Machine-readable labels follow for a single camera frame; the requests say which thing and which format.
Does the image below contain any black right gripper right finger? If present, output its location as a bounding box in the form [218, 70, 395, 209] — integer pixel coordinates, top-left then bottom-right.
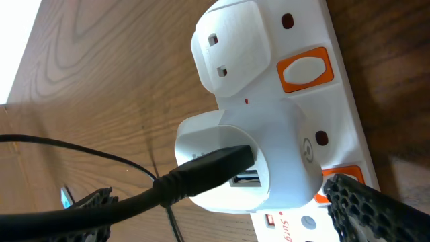
[323, 174, 429, 242]

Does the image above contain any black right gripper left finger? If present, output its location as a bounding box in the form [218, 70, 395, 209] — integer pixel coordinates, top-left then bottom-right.
[50, 187, 120, 242]

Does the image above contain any blue Galaxy smartphone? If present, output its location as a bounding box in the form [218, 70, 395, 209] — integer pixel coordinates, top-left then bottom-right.
[60, 186, 75, 209]

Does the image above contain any black USB charging cable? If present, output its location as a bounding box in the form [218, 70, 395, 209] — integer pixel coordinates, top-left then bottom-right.
[0, 134, 255, 242]

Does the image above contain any white USB charger adapter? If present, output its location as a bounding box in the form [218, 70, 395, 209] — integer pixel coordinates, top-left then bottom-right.
[175, 99, 323, 214]

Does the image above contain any white power strip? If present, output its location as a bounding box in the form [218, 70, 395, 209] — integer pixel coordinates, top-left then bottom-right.
[191, 0, 379, 241]

